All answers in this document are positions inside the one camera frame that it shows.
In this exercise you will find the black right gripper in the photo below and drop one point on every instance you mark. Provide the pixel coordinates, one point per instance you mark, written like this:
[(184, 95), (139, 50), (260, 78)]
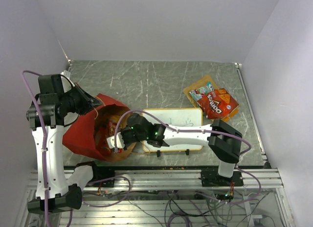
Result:
[(125, 144)]

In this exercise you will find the red orange snack bag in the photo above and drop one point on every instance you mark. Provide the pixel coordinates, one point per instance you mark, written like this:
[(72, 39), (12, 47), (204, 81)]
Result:
[(110, 125)]

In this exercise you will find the aluminium frame base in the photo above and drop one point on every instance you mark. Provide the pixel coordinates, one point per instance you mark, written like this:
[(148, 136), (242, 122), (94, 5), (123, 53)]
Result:
[(181, 197)]

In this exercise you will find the yellow framed whiteboard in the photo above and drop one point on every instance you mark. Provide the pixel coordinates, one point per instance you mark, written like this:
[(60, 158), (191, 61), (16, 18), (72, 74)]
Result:
[(183, 117)]

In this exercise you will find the green red candy bag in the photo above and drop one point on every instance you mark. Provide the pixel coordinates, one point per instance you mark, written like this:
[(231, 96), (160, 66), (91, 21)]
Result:
[(198, 93)]

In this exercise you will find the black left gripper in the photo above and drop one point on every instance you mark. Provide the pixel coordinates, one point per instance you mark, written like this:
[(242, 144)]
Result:
[(88, 102)]

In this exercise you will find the red paper bag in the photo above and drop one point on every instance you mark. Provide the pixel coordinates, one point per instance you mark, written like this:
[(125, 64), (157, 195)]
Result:
[(82, 137)]

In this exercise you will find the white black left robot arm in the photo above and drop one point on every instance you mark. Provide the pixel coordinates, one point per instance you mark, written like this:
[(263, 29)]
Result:
[(58, 96)]

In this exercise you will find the orange white snack packet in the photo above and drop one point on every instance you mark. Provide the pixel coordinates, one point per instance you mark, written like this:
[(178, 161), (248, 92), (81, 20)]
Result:
[(103, 148)]

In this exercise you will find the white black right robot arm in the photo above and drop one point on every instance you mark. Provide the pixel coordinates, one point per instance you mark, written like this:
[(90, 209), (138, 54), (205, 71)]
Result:
[(221, 138)]

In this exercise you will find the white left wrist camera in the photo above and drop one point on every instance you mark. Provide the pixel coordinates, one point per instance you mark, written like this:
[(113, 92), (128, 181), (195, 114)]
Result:
[(66, 75)]

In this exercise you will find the tan teal chips bag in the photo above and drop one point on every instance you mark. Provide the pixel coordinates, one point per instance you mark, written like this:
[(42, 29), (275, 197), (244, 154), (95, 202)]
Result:
[(198, 84)]

